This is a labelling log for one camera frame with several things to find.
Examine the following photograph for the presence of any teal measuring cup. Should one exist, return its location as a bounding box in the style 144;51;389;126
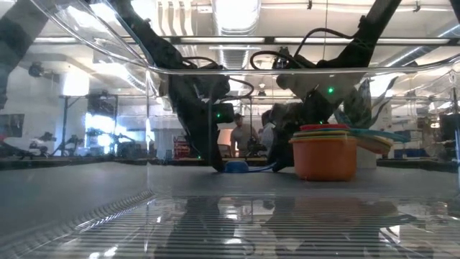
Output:
346;128;411;144

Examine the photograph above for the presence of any black aluminium table frame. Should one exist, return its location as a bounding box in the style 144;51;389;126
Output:
0;156;460;173

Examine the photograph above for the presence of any blue measuring cup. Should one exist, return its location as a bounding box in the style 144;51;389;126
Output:
223;160;277;174

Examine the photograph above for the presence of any yellow measuring cup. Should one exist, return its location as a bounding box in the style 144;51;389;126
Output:
291;133;393;155

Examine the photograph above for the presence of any silver ceiling duct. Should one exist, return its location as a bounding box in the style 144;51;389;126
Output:
211;0;262;69

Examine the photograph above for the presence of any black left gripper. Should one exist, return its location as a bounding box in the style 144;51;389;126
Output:
167;73;231;173

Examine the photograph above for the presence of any orange measuring cup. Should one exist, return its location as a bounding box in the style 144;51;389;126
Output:
289;135;359;182

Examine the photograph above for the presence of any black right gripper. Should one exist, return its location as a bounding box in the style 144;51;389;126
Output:
267;73;360;173

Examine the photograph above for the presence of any clear plastic basket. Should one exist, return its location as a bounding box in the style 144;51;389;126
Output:
0;0;460;259

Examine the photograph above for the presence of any red measuring cup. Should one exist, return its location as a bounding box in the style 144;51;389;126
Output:
300;123;350;132

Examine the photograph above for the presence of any grey table mat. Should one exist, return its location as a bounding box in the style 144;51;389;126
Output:
0;161;460;202

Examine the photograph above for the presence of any black diagonal frame strut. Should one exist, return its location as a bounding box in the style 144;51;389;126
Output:
0;0;50;109

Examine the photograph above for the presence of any person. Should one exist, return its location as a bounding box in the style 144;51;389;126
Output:
229;113;260;158
259;109;277;154

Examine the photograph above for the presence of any red shelf cart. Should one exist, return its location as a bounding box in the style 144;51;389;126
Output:
173;135;190;160

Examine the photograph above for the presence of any green measuring cup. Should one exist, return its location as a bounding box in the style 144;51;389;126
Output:
293;129;350;135

